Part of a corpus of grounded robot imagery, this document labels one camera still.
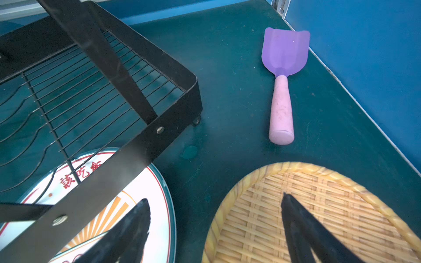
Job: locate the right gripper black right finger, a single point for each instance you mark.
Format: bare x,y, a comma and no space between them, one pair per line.
306,236

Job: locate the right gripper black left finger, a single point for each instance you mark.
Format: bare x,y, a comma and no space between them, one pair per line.
121,236

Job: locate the woven bamboo plate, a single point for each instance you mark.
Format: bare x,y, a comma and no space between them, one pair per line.
248,226

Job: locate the sunburst plate near rack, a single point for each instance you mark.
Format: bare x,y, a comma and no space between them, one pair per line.
60,210

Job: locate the black wire dish rack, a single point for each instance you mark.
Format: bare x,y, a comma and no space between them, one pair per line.
82,80

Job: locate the purple scoop, pink handle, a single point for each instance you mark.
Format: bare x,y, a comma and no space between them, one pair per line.
284,53

